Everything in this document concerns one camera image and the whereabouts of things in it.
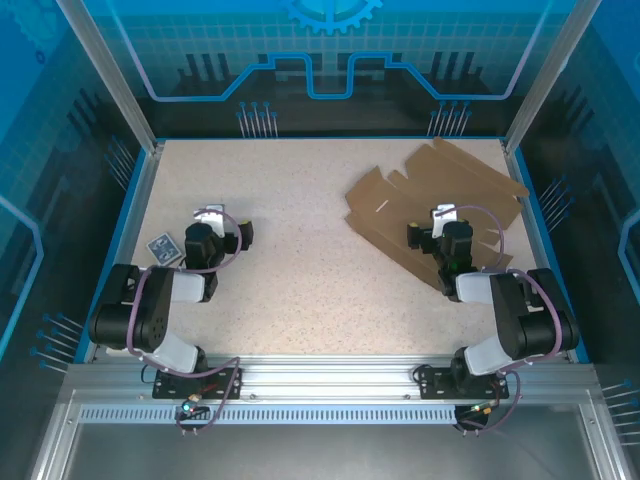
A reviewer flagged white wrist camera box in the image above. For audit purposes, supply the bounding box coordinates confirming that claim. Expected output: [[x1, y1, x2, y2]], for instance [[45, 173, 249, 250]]
[[205, 202, 227, 239], [432, 202, 459, 239]]

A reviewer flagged blue playing card deck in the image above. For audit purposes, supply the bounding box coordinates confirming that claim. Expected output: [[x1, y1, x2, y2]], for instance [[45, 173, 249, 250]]
[[145, 233, 184, 265]]

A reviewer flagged grey metal lower tray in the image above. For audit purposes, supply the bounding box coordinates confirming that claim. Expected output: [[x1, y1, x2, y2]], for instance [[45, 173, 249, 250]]
[[29, 389, 631, 480]]

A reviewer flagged brown cardboard paper box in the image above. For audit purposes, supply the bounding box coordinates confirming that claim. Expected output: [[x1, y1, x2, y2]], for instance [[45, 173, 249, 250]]
[[343, 135, 531, 291]]

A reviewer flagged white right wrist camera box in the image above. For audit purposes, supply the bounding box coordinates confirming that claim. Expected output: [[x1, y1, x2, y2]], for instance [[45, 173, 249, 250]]
[[432, 202, 459, 239]]

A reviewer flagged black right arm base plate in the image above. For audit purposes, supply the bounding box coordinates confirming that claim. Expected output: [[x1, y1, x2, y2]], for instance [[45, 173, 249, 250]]
[[414, 367, 510, 400]]

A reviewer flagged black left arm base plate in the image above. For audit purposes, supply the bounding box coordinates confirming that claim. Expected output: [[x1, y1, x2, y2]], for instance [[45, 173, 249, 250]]
[[152, 366, 245, 400]]

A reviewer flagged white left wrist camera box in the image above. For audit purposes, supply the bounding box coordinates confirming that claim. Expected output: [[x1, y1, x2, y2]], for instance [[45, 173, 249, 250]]
[[205, 202, 227, 239]]

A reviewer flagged aluminium frame post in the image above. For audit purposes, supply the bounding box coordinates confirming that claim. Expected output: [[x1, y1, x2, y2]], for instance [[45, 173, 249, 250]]
[[502, 0, 604, 154], [54, 0, 166, 154]]

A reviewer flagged slotted grey cable duct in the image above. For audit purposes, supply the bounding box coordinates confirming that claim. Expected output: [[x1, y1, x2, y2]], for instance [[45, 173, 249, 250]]
[[78, 405, 460, 426]]

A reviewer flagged yellow power connector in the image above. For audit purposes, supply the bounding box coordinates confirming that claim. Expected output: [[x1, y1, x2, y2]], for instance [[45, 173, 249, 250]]
[[180, 393, 209, 419], [467, 399, 501, 419]]

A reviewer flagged aluminium mounting rail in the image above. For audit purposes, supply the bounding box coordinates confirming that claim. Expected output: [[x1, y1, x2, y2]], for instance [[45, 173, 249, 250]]
[[64, 354, 599, 401]]

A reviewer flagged blue table edge border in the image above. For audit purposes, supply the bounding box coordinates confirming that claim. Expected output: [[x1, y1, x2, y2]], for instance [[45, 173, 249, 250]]
[[74, 135, 591, 364]]

